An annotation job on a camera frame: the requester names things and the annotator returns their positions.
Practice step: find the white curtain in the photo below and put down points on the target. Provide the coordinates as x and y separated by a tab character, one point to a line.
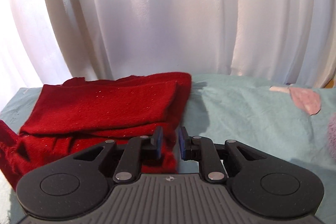
286	41

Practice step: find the purple plush toy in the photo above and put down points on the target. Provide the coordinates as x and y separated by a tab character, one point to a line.
331	136

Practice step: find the red knit cardigan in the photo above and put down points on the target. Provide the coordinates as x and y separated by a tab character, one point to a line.
78	114

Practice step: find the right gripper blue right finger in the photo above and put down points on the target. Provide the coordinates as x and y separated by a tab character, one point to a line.
208	155

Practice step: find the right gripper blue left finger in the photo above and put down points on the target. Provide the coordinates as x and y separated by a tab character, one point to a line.
138	150

